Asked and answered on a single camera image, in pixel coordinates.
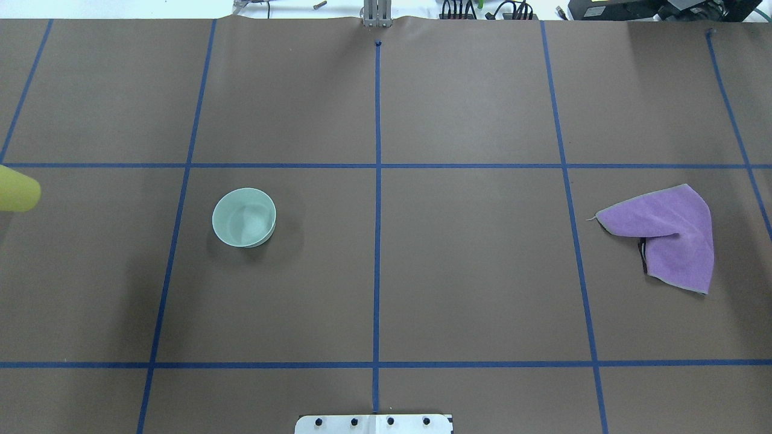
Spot purple microfiber cloth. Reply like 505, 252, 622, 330
593, 184, 715, 295

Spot mint green bowl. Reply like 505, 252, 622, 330
210, 187, 277, 249

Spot black power strip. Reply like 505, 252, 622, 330
435, 1, 538, 21

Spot aluminium frame post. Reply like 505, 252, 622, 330
361, 0, 393, 28

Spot white metal base plate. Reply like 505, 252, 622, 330
293, 413, 454, 433

